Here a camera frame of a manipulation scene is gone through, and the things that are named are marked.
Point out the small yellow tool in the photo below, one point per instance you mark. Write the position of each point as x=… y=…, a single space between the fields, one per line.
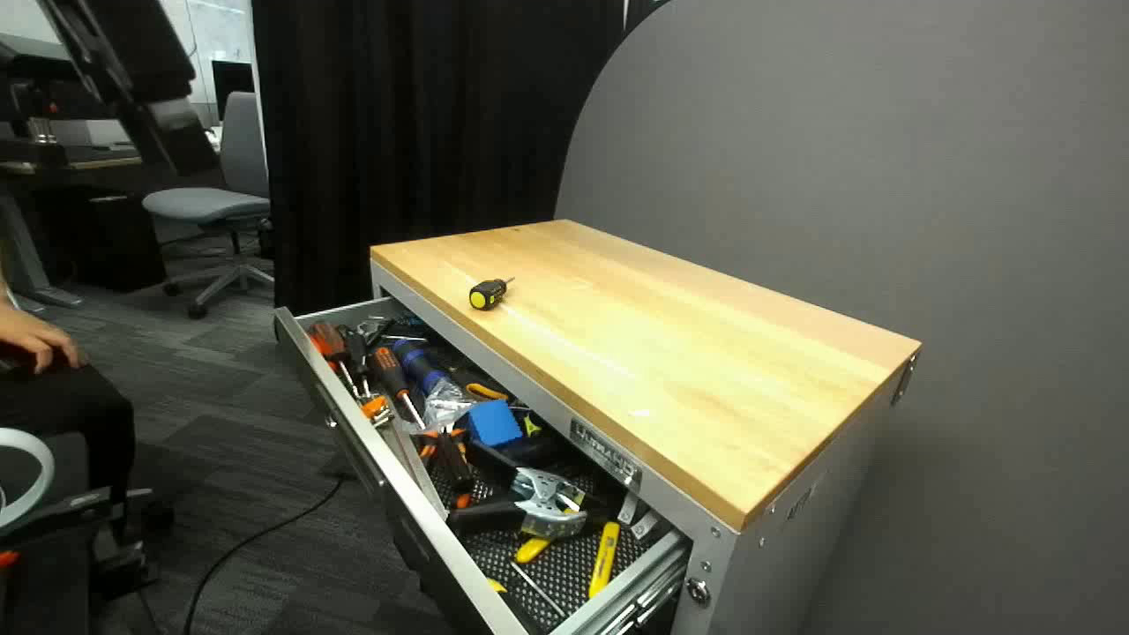
x=530 y=547

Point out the black computer monitor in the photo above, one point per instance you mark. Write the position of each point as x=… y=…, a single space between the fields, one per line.
x=230 y=86

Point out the black equipment stand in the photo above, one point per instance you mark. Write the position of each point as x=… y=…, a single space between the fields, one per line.
x=128 y=71

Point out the black shoe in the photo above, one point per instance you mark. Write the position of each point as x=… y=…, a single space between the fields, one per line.
x=128 y=531

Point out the grey rounded partition panel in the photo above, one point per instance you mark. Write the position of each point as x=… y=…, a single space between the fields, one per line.
x=939 y=179

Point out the person's leg black trousers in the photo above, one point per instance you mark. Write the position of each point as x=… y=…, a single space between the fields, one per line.
x=72 y=412

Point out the small orange tool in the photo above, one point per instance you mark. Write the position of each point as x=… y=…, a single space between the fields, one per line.
x=375 y=412

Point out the silver metal clamp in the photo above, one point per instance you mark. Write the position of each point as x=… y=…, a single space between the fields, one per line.
x=546 y=488

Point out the black perforated drawer liner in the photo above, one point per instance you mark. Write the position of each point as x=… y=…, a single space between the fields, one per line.
x=565 y=578

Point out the metal cabinet brand badge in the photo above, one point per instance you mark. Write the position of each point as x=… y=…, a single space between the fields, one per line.
x=605 y=451

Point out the grey tool cabinet wood top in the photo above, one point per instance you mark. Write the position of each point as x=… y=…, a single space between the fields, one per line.
x=763 y=587

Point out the dark office desk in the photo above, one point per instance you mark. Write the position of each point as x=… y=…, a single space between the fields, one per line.
x=83 y=171

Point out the blue box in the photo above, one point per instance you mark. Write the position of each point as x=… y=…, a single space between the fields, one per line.
x=495 y=426

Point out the grey metal cabinet drawer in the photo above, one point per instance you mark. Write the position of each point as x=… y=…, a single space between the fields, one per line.
x=358 y=414

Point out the orange black pliers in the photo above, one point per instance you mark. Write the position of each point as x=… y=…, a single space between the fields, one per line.
x=444 y=459

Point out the person's bare hand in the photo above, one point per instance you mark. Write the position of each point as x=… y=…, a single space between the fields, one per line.
x=33 y=341

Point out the black curtain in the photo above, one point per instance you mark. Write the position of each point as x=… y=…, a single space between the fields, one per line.
x=410 y=119

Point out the steel drawer slide rail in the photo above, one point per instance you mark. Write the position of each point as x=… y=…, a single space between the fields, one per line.
x=621 y=583

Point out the stubby black yellow screwdriver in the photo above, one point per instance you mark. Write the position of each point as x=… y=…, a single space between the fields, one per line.
x=488 y=294

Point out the grey office chair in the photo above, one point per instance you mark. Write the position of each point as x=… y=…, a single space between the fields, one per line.
x=205 y=206

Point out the clear plastic bag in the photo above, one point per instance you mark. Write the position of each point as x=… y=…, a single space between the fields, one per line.
x=450 y=403

